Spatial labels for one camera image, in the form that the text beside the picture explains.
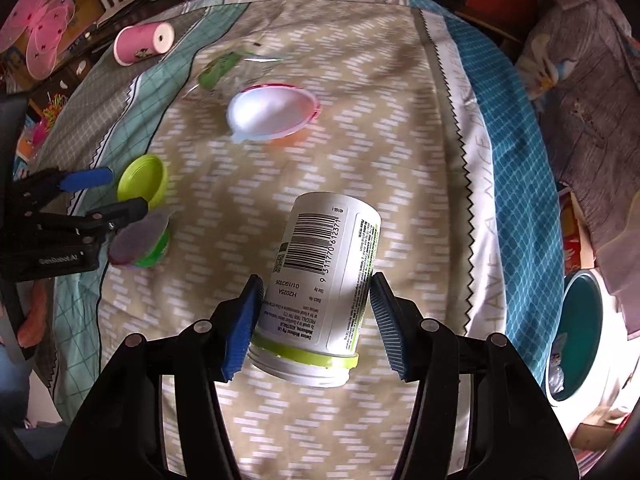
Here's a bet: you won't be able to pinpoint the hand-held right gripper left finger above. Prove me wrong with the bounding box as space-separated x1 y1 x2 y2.
52 274 265 480

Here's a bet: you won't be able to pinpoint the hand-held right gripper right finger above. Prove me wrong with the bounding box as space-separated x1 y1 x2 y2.
369 272 576 480

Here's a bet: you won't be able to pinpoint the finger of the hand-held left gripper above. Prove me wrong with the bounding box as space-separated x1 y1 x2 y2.
55 166 113 192
82 197 149 233

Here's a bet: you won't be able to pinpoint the green cup with purple foil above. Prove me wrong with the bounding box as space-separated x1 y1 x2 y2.
108 209 172 267

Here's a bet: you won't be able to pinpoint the white plastic bottle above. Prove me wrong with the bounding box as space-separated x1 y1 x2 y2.
248 191 382 388

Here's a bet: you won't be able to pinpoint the teal waste bin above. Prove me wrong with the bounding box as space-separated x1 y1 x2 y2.
542 269 631 406

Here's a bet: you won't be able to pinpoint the person's left forearm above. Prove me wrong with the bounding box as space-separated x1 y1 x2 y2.
17 280 48 348

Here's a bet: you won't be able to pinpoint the yellow-green plastic lid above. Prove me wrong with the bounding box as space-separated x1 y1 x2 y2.
116 154 168 210

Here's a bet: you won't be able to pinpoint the colourful rubber band toy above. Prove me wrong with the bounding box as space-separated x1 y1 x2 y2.
42 91 71 116

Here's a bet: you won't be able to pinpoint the person's grey clothing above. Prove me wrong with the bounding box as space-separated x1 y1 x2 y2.
0 345 61 426

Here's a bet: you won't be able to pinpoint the wooden desk with drawers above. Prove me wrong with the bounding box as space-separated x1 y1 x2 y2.
30 0 191 106

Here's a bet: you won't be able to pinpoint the pink paper cup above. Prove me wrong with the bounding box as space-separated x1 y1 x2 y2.
113 22 175 67

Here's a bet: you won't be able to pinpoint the pink butterfly wings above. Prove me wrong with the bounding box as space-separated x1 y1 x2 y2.
0 0 76 81

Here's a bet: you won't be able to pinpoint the clear wrapper with green print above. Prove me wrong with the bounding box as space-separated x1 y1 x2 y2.
182 50 283 106

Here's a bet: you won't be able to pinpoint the orange printed carton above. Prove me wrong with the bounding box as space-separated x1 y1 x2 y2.
557 187 598 281

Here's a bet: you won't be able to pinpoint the patterned quilted tablecloth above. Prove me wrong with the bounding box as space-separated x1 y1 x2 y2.
30 0 563 480

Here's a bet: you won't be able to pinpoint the brown cardboard piece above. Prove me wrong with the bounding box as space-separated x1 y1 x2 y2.
575 400 631 451

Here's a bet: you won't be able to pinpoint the grey printed garment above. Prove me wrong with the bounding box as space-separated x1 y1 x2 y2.
515 0 640 281

